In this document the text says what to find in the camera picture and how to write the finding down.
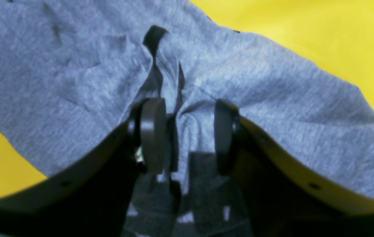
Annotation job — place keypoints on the grey t-shirt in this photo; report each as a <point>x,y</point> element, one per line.
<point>70,69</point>

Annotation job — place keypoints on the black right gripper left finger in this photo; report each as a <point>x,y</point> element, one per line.
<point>91,197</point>

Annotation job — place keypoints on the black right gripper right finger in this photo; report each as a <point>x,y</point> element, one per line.
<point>283,197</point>

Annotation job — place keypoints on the yellow table cloth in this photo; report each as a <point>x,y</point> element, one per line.
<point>329,33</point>

